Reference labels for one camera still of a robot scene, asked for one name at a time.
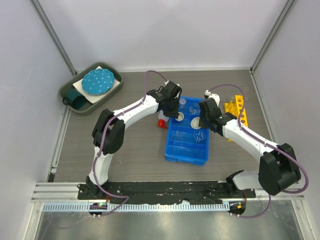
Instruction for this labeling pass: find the clear glass flask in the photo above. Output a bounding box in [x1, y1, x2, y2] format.
[189, 102, 201, 116]

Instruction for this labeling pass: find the small white ceramic dish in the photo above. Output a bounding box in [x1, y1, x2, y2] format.
[190, 116, 201, 130]

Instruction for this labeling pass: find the white squeeze bottle red cap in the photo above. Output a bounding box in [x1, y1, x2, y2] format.
[157, 110, 170, 129]

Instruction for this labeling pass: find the small translucent plastic cup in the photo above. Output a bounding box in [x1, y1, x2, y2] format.
[175, 112, 185, 122]

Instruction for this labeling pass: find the yellow test tube rack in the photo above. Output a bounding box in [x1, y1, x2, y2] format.
[223, 95, 248, 127]

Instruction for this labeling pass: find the blue divided plastic bin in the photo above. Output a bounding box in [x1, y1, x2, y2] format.
[164, 96, 210, 166]

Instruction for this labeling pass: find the clear glass beaker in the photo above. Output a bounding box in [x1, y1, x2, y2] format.
[193, 129, 207, 144]

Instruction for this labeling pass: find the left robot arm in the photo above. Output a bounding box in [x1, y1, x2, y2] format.
[86, 81, 182, 200]

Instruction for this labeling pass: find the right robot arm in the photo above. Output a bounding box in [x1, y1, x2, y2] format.
[199, 97, 301, 198]

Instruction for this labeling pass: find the blue dotted plate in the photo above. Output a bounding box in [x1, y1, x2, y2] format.
[81, 68, 115, 96]

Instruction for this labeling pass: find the white square board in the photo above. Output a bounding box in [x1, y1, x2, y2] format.
[72, 66, 121, 104]

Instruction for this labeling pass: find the grey-green plastic tray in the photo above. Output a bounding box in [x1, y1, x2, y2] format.
[59, 62, 123, 115]

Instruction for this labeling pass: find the dark green mug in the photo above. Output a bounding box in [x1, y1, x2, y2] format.
[62, 88, 87, 110]

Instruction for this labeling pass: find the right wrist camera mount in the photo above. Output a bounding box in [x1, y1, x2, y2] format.
[204, 89, 221, 106]

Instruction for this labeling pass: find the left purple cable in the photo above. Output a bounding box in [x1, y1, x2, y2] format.
[91, 70, 170, 217]

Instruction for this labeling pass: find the purple cable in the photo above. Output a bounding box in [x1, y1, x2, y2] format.
[91, 70, 170, 217]
[208, 83, 310, 218]

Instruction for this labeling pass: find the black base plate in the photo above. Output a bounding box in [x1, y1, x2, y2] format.
[77, 179, 256, 205]

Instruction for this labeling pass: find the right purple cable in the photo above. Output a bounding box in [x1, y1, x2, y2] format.
[208, 83, 310, 218]

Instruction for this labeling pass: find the right aluminium frame post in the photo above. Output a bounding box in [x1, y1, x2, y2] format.
[250, 0, 297, 75]

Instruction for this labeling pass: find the aluminium frame post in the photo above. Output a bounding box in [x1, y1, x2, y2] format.
[30, 0, 77, 76]
[250, 0, 297, 75]

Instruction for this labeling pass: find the left aluminium frame post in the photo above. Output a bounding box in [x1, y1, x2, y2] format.
[30, 0, 77, 76]

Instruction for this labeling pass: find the white slotted cable duct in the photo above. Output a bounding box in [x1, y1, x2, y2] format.
[42, 201, 230, 213]

